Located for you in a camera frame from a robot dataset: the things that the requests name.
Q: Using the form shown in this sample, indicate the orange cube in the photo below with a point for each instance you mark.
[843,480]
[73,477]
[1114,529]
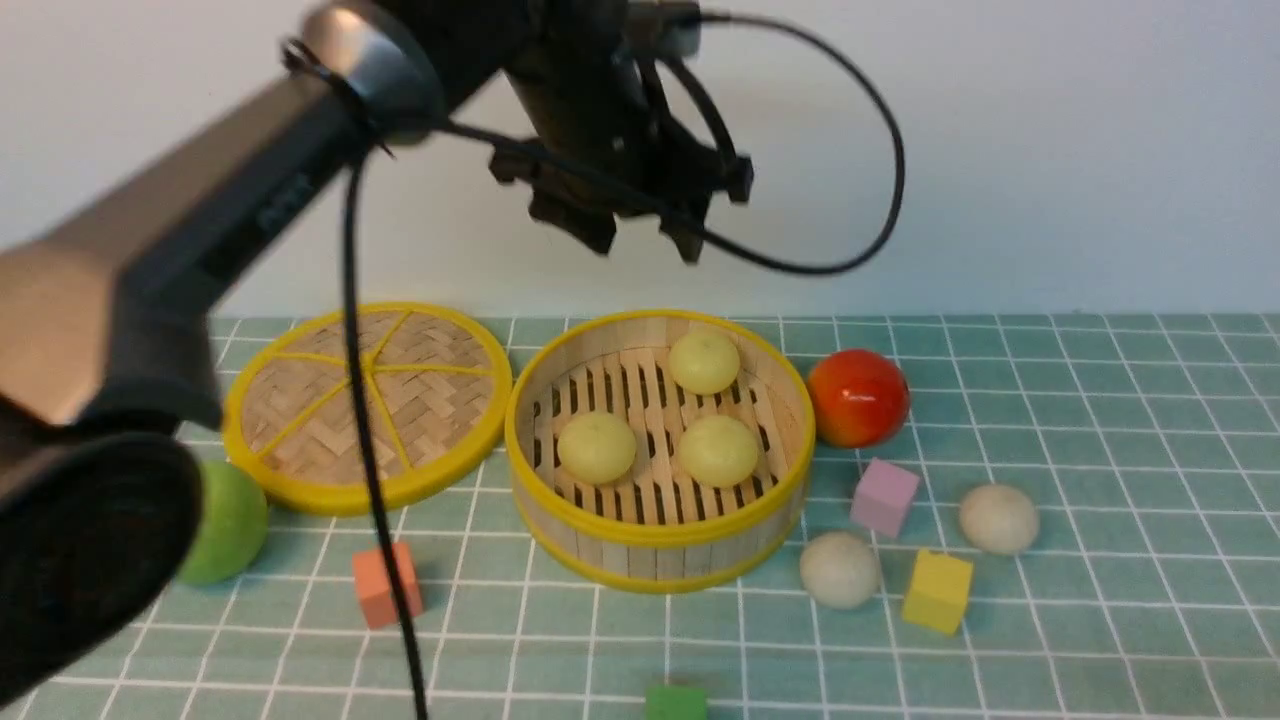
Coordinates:
[373,590]

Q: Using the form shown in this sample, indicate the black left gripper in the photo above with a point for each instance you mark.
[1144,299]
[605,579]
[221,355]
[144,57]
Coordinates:
[606,109]

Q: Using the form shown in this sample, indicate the green cube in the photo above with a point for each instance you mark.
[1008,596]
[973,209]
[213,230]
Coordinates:
[675,702]

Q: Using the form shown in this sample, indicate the red orange tomato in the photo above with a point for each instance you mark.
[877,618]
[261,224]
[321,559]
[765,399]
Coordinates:
[860,398]

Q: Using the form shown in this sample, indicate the bamboo steamer lid yellow rim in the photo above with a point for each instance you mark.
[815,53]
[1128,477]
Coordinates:
[437,385]

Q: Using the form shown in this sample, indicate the white bun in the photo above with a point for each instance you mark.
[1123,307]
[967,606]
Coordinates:
[999,519]
[840,570]

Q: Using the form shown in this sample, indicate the yellow bun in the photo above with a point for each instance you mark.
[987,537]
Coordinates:
[718,451]
[597,448]
[704,362]

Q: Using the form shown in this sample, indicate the green apple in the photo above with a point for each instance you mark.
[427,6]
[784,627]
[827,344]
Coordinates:
[233,526]

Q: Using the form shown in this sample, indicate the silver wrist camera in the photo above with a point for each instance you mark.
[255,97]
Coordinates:
[663,28]

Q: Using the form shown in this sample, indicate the yellow cube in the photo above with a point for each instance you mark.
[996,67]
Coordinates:
[938,591]

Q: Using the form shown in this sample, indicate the pink cube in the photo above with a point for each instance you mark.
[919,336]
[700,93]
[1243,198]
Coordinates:
[883,497]

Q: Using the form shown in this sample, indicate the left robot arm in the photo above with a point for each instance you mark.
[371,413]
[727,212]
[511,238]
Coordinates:
[105,325]

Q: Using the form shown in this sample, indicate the bamboo steamer tray yellow rim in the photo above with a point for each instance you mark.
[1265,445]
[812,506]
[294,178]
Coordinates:
[656,530]

